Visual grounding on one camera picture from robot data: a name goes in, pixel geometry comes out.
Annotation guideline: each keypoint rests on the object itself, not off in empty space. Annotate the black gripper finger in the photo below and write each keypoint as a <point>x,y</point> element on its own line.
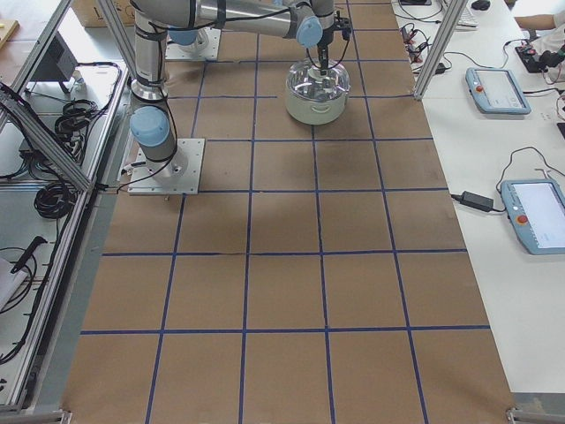
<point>323,59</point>

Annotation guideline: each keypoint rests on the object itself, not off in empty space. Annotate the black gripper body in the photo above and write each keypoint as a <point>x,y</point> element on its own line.
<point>323,56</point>

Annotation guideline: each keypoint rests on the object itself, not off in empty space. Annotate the glass pot lid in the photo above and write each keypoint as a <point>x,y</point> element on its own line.
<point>306,81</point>

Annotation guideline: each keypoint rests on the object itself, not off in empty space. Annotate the person forearm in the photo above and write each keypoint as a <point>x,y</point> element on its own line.
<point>539,22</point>

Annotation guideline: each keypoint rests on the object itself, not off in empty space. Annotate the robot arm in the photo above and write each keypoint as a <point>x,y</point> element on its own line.
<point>310,23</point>

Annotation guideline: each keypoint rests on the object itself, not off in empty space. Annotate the far blue teach pendant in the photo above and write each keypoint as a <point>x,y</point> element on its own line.
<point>496,91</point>

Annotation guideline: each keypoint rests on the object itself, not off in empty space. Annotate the blue teach pendant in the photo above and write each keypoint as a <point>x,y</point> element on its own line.
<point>496,91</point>
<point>535,209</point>

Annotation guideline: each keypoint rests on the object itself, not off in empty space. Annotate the black power adapter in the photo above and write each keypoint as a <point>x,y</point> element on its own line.
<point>476,201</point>

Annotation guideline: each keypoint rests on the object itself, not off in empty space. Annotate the cardboard box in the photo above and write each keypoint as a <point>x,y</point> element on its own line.
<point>89,13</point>

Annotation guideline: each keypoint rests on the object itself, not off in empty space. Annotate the near blue teach pendant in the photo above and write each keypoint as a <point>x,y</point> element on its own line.
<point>535,209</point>

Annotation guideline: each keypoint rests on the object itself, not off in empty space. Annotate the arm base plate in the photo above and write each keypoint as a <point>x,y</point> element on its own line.
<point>180,176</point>
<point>193,46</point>

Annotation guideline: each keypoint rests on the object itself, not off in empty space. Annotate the aluminium frame post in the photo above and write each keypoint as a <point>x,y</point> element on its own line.
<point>440,42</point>

